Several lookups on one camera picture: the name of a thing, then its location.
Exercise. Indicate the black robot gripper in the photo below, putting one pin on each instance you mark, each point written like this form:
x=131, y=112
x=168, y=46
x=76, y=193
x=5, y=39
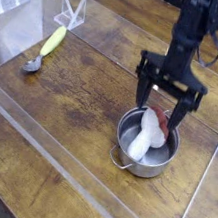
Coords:
x=172, y=73

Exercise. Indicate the white plush mushroom red cap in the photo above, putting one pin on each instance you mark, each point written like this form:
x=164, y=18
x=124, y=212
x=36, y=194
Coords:
x=154, y=133

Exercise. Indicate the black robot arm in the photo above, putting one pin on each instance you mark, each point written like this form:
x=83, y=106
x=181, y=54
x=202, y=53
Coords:
x=197, y=18

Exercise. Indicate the silver metal pot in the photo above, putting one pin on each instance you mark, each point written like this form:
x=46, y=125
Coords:
x=155, y=160

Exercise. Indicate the black strip on table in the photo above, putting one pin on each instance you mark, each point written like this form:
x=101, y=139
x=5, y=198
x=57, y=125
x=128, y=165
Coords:
x=175, y=3

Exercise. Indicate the clear acrylic triangular stand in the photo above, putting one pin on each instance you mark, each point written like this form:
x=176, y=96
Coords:
x=71, y=18

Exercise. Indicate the yellow-green handled metal spoon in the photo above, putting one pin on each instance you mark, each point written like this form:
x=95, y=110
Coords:
x=51, y=44

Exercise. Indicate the clear acrylic enclosure wall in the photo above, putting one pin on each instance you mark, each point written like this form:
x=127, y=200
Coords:
x=124, y=195

